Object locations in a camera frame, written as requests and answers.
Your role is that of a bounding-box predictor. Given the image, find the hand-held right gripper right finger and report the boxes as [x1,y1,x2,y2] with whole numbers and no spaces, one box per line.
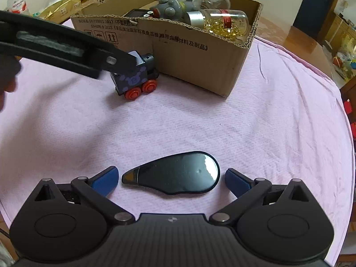
[210,168,310,226]

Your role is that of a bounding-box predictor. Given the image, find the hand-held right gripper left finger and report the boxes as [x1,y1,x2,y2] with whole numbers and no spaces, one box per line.
[33,166,135,226]

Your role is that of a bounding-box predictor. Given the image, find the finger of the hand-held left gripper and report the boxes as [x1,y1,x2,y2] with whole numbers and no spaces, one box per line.
[0,10,140,79]

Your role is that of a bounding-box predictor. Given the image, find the dark toy train orange wheels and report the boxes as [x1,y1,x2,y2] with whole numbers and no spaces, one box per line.
[111,51,160,101]

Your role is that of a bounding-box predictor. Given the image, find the black digital timer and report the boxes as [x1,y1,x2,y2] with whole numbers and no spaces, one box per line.
[121,9,153,19]

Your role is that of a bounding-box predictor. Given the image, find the correction tape dispenser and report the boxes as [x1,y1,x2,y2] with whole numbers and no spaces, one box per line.
[121,151,221,196]

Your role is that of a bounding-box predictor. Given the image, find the grey elephant toy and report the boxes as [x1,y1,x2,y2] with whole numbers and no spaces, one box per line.
[150,0,195,23]

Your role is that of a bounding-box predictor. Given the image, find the cardboard box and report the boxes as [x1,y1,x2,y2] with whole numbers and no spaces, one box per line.
[70,0,264,98]

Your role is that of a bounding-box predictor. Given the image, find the clear capsule bottle silver cap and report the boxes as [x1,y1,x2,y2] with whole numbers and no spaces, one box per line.
[185,9,249,41]

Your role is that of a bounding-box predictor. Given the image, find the person's left hand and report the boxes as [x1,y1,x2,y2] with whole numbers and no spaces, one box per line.
[0,54,22,112]

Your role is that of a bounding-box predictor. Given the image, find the gold foil packet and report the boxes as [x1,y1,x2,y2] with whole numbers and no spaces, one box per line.
[39,0,89,21]

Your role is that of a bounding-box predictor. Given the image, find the pink cloth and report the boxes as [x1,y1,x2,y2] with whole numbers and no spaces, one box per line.
[0,19,356,229]

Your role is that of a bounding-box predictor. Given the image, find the clear plastic jar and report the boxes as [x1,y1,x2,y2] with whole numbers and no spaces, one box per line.
[199,0,231,11]

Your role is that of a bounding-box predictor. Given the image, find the wooden chair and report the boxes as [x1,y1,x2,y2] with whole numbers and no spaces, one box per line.
[339,81,356,145]

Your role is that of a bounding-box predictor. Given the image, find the yellow plastic bag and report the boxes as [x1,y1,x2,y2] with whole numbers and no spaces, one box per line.
[338,32,356,62]

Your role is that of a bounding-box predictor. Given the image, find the wooden cabinet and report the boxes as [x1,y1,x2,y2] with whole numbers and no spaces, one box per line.
[324,14,356,51]

